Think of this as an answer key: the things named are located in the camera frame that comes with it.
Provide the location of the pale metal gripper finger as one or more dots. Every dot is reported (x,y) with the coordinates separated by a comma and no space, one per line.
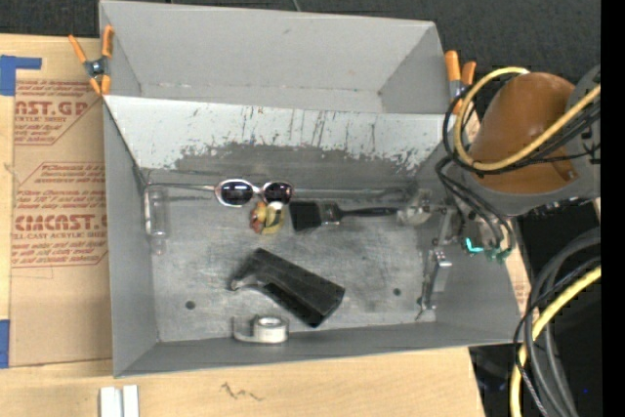
(416,211)
(430,280)

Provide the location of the black paintbrush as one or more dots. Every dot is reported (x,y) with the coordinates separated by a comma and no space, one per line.
(306,216)

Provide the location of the black hand tool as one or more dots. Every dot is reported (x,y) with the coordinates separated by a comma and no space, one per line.
(298,288)

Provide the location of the yellow and red toy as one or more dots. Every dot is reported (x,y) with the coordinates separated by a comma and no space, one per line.
(267,217)

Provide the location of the grey tape dispenser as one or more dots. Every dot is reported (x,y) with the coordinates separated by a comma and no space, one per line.
(266,329)

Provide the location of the white-framed sunglasses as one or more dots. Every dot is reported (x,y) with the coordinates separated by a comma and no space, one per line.
(235,193)

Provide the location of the grey metal bin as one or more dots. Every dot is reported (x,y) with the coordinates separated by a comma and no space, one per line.
(303,63)

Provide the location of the brown cardboard board, red print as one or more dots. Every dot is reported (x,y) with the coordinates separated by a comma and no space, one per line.
(54,210)

